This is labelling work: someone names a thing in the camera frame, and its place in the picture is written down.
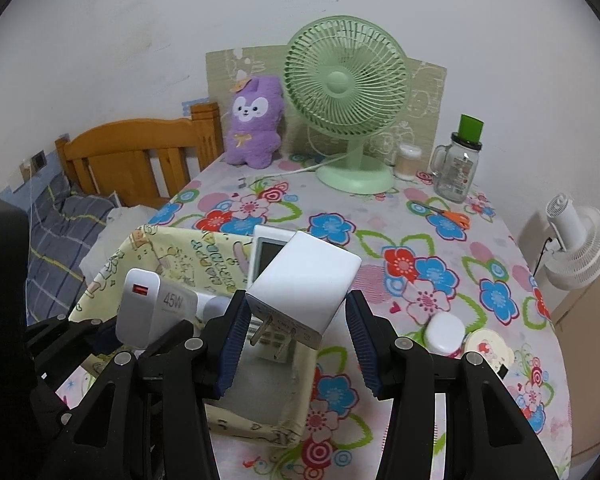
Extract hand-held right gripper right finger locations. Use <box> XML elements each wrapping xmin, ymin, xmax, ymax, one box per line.
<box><xmin>344</xmin><ymin>291</ymin><xmax>562</xmax><ymax>480</ymax></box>

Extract beige cabinet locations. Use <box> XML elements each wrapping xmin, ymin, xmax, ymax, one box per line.
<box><xmin>549</xmin><ymin>210</ymin><xmax>600</xmax><ymax>462</ymax></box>

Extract white round case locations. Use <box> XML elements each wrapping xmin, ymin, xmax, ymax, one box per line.
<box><xmin>424</xmin><ymin>313</ymin><xmax>467</xmax><ymax>357</ymax></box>

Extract pale blue wall sticker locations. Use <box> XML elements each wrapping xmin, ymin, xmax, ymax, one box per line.
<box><xmin>181</xmin><ymin>97</ymin><xmax>212</xmax><ymax>116</ymax></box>

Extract beige printed backboard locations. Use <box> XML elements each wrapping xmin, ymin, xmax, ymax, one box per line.
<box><xmin>204</xmin><ymin>45</ymin><xmax>449</xmax><ymax>182</ymax></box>

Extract yellow printed fabric storage box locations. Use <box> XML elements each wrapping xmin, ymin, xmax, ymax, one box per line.
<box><xmin>69</xmin><ymin>225</ymin><xmax>327</xmax><ymax>449</ymax></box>

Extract purple plush toy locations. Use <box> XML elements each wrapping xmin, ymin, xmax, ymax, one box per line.
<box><xmin>223</xmin><ymin>75</ymin><xmax>286</xmax><ymax>169</ymax></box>

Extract cream round cartoon compact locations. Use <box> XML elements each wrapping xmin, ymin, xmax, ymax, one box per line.
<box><xmin>462</xmin><ymin>330</ymin><xmax>516</xmax><ymax>380</ymax></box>

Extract plaid grey pillow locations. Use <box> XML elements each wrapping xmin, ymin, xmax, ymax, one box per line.
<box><xmin>25</xmin><ymin>175</ymin><xmax>119</xmax><ymax>327</ymax></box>

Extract cotton swab jar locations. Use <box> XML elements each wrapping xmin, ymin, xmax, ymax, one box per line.
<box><xmin>394</xmin><ymin>143</ymin><xmax>424</xmax><ymax>181</ymax></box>

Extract white clip fan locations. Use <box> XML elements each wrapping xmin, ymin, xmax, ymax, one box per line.
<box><xmin>544</xmin><ymin>192</ymin><xmax>600</xmax><ymax>290</ymax></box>

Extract small white charger red port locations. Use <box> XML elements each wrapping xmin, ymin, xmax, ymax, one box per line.
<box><xmin>115</xmin><ymin>268</ymin><xmax>201</xmax><ymax>350</ymax></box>

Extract white cloth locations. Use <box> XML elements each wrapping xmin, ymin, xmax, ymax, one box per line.
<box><xmin>79</xmin><ymin>204</ymin><xmax>157</xmax><ymax>287</ymax></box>

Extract white fan cable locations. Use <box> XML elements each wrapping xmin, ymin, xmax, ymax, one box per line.
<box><xmin>252</xmin><ymin>156</ymin><xmax>342</xmax><ymax>179</ymax></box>

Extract large white power adapter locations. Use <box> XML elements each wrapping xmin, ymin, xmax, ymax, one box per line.
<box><xmin>244</xmin><ymin>230</ymin><xmax>364</xmax><ymax>351</ymax></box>

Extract floral tablecloth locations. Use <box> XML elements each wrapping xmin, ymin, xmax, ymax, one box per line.
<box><xmin>55</xmin><ymin>151</ymin><xmax>572</xmax><ymax>480</ymax></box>

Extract glass mug jar green lid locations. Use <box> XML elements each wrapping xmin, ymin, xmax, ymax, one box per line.
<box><xmin>428</xmin><ymin>114</ymin><xmax>484</xmax><ymax>205</ymax></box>

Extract wooden bed headboard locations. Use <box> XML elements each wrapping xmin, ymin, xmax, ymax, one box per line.
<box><xmin>55</xmin><ymin>102</ymin><xmax>224</xmax><ymax>209</ymax></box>

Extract green desk fan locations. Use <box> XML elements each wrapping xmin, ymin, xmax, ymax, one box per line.
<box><xmin>283</xmin><ymin>15</ymin><xmax>411</xmax><ymax>195</ymax></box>

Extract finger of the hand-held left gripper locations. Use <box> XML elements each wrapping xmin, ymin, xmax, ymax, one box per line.
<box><xmin>134</xmin><ymin>319</ymin><xmax>197</xmax><ymax>362</ymax></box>
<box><xmin>26</xmin><ymin>314</ymin><xmax>121</xmax><ymax>387</ymax></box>

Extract white remote control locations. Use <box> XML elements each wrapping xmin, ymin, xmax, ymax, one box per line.
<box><xmin>249</xmin><ymin>225</ymin><xmax>302</xmax><ymax>362</ymax></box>

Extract orange handled scissors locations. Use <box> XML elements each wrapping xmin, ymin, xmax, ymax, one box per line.
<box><xmin>410</xmin><ymin>200</ymin><xmax>471</xmax><ymax>231</ymax></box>

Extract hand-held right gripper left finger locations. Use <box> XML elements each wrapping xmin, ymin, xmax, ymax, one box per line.
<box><xmin>42</xmin><ymin>289</ymin><xmax>251</xmax><ymax>480</ymax></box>

